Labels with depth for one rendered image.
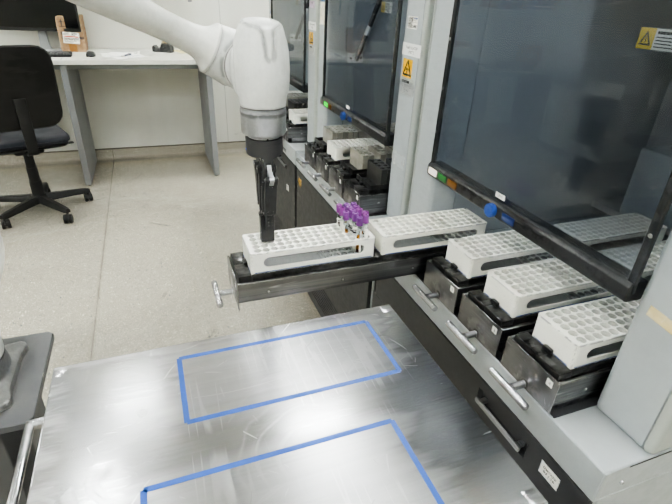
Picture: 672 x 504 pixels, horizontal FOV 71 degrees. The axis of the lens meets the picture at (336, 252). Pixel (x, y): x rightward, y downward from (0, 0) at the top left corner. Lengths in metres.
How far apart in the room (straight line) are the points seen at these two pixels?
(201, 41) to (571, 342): 0.88
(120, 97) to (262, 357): 3.85
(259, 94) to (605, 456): 0.85
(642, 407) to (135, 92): 4.19
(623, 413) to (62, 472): 0.85
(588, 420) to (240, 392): 0.60
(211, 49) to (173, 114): 3.52
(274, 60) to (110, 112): 3.69
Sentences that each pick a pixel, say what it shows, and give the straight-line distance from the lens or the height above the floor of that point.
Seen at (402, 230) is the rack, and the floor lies 0.86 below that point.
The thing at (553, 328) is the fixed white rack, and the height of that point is 0.86.
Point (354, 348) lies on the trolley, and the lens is 0.85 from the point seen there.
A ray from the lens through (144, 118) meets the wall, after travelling 4.55.
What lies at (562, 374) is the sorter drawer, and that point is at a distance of 0.91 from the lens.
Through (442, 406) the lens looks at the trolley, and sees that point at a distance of 0.77.
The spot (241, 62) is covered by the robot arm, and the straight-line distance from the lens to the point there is 0.93.
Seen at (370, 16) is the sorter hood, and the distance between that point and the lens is 1.60.
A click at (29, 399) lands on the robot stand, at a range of 1.05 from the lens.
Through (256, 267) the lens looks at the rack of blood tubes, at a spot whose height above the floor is 0.83.
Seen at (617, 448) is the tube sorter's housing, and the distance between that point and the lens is 0.95.
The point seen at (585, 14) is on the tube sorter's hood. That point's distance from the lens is 0.91.
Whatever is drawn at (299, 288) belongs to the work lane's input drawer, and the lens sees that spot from 1.08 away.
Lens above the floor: 1.36
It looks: 29 degrees down
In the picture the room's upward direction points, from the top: 3 degrees clockwise
